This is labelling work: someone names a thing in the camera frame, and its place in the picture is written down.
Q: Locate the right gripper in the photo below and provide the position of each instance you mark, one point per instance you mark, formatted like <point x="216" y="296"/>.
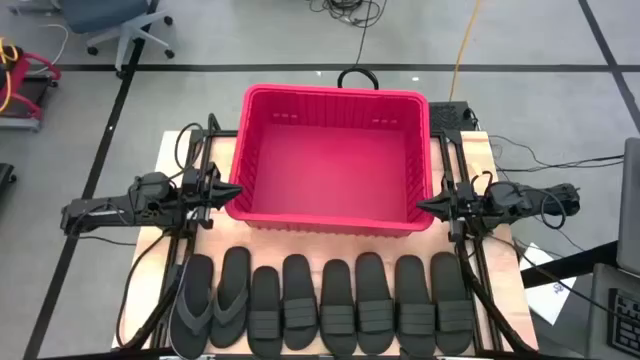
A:
<point x="462" y="207"/>

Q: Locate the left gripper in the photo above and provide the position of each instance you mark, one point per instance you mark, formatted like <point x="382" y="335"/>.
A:
<point x="200" y="197"/>

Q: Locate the black flip-flop white edge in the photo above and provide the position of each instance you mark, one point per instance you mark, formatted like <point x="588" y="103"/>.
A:
<point x="197" y="280"/>

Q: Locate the small black slide sandal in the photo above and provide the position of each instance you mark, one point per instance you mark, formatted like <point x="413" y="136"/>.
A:
<point x="265" y="290"/>

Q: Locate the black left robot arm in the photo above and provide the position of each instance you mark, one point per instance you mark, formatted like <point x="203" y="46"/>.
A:
<point x="100" y="210"/>

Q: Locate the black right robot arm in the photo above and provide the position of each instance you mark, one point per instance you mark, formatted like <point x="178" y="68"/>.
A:
<point x="520" y="200"/>

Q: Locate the red plastic bin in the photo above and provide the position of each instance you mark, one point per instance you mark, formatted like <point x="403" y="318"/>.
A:
<point x="330" y="170"/>

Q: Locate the black power box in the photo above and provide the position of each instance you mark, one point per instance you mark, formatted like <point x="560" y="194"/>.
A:
<point x="447" y="116"/>

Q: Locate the white paper sheet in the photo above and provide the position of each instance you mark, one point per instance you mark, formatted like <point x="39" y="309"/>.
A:
<point x="550" y="300"/>

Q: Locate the black desk beam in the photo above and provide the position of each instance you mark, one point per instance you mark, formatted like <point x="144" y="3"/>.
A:
<point x="575" y="261"/>

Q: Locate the grey desk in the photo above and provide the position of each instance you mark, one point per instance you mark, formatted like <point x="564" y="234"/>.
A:
<point x="600" y="280"/>

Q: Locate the grey monitor panel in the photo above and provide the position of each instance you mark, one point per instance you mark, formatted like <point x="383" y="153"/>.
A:
<point x="630" y="210"/>

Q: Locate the black keyboard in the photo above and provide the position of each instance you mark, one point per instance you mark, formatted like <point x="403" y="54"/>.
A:
<point x="625" y="320"/>

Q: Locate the blue office chair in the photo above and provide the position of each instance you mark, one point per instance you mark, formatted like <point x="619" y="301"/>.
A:
<point x="100" y="12"/>

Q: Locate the red wheeled cart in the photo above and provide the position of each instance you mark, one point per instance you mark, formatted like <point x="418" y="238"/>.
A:
<point x="20" y="75"/>

